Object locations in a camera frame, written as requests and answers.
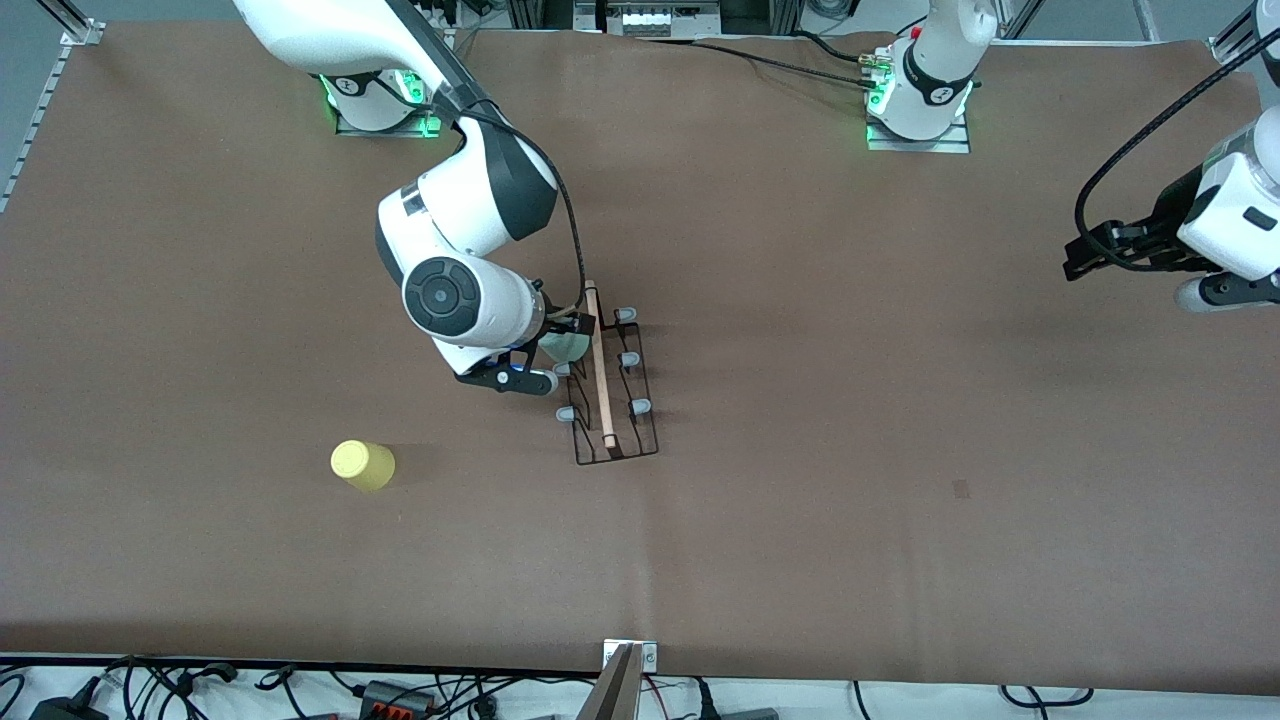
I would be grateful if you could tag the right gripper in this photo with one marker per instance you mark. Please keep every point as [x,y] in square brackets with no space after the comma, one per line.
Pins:
[556,327]

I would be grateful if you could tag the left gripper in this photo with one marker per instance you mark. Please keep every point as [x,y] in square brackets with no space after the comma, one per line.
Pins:
[1164,222]

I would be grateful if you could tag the teal plastic cup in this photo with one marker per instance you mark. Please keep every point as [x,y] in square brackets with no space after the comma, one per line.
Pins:
[568,348]

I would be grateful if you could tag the yellow plastic cup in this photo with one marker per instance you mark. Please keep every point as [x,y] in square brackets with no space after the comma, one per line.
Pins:
[362,465]

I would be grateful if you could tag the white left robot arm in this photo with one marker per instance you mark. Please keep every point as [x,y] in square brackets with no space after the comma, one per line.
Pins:
[930,70]

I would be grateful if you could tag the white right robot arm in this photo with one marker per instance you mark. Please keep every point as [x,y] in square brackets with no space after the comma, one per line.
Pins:
[470,300]

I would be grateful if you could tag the grey cylinder on left gripper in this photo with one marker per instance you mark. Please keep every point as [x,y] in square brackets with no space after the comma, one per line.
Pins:
[1240,292]

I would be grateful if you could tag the control box with white sockets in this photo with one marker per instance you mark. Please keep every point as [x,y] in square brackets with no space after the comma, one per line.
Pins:
[650,20]

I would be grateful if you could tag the grey metal pole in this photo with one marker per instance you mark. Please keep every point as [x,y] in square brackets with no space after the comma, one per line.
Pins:
[615,695]

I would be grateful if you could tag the black connector with orange levers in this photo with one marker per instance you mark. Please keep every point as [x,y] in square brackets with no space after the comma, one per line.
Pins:
[395,698]

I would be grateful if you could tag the black power adapter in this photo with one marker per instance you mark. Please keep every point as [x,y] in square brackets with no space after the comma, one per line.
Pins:
[65,708]

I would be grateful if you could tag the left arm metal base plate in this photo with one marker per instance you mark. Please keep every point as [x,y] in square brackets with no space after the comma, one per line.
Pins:
[920,146]

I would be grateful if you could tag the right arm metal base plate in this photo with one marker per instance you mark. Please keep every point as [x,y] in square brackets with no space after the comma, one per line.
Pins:
[385,131]

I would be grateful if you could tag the small metal table bracket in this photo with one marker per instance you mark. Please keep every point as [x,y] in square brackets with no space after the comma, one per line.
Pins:
[650,655]

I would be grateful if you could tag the perforated metal edge rail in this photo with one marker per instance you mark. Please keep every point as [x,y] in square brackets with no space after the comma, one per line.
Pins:
[40,110]

